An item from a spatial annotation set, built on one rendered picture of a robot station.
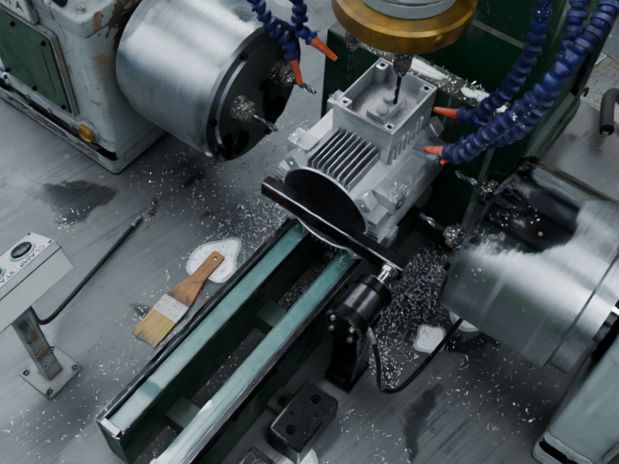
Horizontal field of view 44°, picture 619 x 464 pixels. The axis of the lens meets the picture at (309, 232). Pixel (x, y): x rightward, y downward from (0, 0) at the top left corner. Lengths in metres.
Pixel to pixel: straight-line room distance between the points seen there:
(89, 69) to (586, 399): 0.89
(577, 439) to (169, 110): 0.76
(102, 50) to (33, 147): 0.34
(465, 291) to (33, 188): 0.83
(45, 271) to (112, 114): 0.40
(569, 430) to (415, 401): 0.24
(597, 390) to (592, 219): 0.21
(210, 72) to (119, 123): 0.30
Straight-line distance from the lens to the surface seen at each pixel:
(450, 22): 0.96
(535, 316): 1.02
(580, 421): 1.12
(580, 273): 1.00
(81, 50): 1.29
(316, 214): 1.12
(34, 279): 1.07
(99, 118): 1.39
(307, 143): 1.15
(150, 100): 1.24
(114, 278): 1.35
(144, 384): 1.12
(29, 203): 1.48
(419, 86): 1.16
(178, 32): 1.20
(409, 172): 1.14
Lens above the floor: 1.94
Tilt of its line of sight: 55 degrees down
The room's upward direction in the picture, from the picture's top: 4 degrees clockwise
